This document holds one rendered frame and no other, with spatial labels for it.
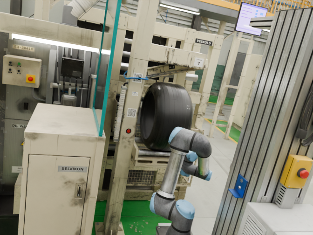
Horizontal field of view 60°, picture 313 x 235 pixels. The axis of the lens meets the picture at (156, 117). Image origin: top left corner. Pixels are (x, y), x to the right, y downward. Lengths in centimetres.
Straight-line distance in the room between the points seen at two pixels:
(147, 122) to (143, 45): 82
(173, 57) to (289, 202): 162
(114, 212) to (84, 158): 120
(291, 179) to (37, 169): 120
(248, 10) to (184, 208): 495
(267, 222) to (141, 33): 154
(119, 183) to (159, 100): 83
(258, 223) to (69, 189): 97
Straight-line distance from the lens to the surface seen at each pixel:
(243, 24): 600
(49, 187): 159
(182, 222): 163
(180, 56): 252
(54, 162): 152
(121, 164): 238
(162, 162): 240
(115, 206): 259
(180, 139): 157
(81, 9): 236
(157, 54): 245
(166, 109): 209
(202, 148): 156
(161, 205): 164
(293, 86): 116
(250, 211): 125
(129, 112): 221
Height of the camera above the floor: 180
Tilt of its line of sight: 15 degrees down
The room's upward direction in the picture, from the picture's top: 11 degrees clockwise
